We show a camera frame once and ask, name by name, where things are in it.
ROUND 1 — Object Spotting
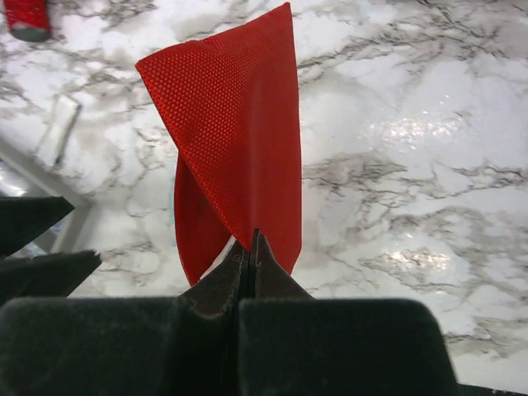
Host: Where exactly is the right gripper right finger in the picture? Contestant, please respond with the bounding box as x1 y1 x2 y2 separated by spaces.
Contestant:
238 233 458 395

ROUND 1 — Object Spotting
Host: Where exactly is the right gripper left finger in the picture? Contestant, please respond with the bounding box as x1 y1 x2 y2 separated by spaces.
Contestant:
1 244 249 395

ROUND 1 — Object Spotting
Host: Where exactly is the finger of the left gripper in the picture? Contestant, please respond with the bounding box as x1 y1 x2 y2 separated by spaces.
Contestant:
1 250 101 305
1 196 74 258

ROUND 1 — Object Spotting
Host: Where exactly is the grey plastic divided tray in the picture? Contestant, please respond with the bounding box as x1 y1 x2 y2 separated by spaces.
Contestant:
1 140 91 253

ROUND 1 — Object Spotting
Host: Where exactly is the red first aid pouch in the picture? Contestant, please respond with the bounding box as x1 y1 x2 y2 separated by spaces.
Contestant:
136 3 302 284

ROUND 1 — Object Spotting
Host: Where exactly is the flat white bandage packet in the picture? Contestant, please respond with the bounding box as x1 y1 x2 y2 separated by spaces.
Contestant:
35 95 82 167

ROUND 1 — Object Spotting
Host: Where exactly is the red glitter microphone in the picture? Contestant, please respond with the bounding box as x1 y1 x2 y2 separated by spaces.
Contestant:
3 0 51 43

